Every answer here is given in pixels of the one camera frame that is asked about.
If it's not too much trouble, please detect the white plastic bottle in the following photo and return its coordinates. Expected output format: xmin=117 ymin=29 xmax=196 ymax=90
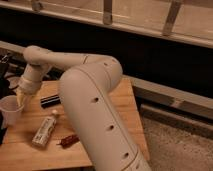
xmin=32 ymin=110 xmax=59 ymax=147

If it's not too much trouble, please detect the black rectangular box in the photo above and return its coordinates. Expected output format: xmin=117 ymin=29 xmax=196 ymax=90
xmin=40 ymin=95 xmax=60 ymax=108

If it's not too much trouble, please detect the dried red chili pepper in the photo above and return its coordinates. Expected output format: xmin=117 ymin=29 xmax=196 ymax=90
xmin=59 ymin=135 xmax=79 ymax=148

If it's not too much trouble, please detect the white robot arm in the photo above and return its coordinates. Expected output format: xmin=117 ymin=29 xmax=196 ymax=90
xmin=19 ymin=46 xmax=151 ymax=171

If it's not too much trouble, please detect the black tripod stand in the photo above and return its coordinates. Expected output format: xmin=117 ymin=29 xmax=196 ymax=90
xmin=0 ymin=54 xmax=10 ymax=145

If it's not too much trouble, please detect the metal window frame rail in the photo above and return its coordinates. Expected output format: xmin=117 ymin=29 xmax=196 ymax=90
xmin=0 ymin=0 xmax=213 ymax=49

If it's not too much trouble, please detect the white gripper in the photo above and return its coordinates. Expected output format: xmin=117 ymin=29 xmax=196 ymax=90
xmin=17 ymin=80 xmax=39 ymax=107

